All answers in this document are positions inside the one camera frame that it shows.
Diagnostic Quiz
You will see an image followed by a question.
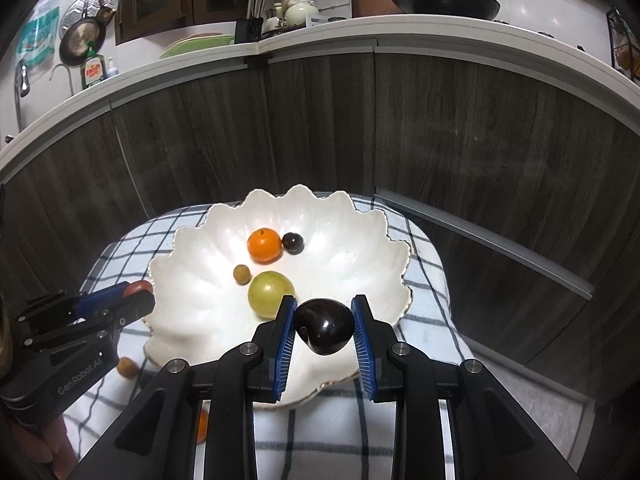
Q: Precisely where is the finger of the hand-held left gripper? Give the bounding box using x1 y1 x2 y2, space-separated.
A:
22 290 156 361
15 281 132 333

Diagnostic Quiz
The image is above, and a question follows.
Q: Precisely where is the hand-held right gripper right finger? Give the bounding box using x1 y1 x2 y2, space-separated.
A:
350 295 581 480

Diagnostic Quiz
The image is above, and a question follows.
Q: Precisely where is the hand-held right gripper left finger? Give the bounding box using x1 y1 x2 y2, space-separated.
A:
75 295 299 480

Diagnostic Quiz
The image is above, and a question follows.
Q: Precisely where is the yellow-green round fruit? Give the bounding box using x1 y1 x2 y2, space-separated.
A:
248 270 297 320

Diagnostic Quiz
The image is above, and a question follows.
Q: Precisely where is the white scalloped bowl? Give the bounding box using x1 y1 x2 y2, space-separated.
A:
144 185 414 411

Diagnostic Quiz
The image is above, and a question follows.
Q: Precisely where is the person's left hand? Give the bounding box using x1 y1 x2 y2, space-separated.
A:
20 412 78 468

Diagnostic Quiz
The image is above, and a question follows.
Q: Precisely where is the checked white cloth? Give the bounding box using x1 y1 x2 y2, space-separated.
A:
62 195 473 480

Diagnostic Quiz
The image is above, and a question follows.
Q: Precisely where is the wooden kitchen cabinet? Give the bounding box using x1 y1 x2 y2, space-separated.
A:
0 45 640 406

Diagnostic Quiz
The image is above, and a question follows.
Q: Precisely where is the green dish soap bottle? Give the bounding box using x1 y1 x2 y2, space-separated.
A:
81 41 106 90

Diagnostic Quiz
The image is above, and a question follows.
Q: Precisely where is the chrome faucet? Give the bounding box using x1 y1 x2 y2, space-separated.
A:
14 58 30 133

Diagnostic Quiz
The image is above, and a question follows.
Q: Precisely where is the hanging frying pan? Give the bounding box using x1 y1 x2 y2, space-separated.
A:
59 2 118 67

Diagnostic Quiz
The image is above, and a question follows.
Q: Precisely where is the green plastic basin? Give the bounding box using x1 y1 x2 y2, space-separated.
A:
160 33 236 59

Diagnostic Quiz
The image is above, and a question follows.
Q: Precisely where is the teal printed plastic bag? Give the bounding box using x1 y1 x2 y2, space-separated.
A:
16 6 60 67

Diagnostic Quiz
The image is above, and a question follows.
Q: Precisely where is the perforated metal steamer tray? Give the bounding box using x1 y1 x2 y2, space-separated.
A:
62 0 118 38

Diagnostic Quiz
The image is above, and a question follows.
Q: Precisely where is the black knife block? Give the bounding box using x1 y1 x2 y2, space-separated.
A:
234 0 266 43

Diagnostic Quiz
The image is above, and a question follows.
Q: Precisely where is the cream teapot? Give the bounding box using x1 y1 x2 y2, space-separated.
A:
285 0 319 26

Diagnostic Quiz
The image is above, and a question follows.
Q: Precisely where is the grey metal cabinet rail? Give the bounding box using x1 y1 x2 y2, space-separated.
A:
375 187 595 297

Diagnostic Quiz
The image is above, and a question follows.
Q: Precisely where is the dark wooden wall cabinet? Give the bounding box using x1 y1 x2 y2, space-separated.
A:
115 0 253 46

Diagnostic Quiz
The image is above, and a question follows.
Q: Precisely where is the black wire spice rack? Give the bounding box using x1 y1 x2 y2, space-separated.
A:
606 5 640 81

